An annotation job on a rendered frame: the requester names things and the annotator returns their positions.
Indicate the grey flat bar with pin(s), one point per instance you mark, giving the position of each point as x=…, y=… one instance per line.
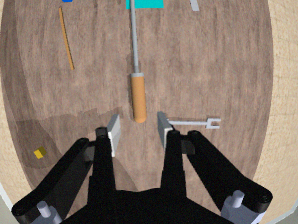
x=194, y=5

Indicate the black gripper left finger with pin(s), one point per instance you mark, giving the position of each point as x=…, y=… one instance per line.
x=51, y=200

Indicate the grey combination wrench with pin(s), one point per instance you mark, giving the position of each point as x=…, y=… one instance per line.
x=208, y=123

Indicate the grey metal hook with wooden handle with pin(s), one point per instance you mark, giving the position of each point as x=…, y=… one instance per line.
x=136, y=78

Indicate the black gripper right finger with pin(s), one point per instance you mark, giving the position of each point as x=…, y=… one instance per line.
x=239, y=199

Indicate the teal square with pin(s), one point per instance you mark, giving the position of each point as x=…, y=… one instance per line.
x=146, y=4

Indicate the small yellow cube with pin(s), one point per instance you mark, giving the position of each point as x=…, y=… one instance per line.
x=40, y=152

